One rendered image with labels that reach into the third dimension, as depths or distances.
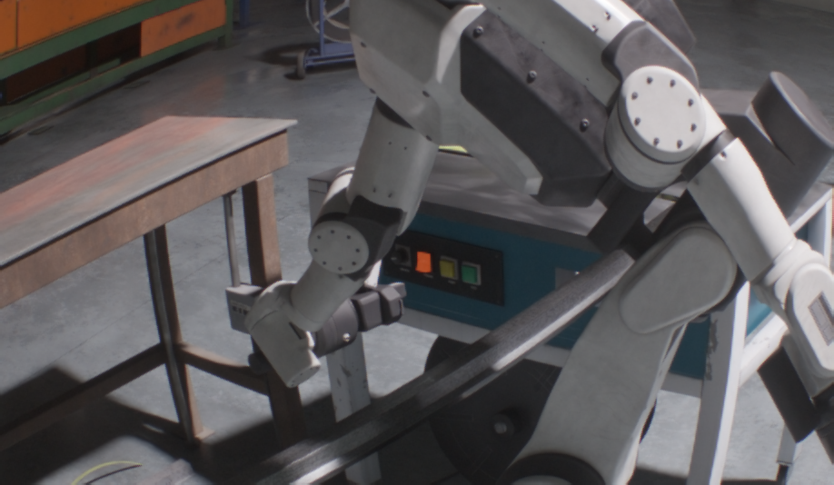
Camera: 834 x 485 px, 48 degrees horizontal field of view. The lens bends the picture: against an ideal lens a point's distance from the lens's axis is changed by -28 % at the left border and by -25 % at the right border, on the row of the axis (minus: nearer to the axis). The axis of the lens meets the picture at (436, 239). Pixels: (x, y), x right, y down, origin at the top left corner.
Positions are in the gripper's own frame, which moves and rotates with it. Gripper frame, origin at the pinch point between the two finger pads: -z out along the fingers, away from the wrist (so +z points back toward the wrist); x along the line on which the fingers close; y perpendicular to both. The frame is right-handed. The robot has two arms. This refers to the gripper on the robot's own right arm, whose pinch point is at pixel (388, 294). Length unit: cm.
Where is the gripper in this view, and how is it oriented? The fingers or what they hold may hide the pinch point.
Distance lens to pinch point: 186.1
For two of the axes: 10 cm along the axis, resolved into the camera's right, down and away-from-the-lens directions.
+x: -7.3, -0.2, 6.8
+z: -6.6, 2.8, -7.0
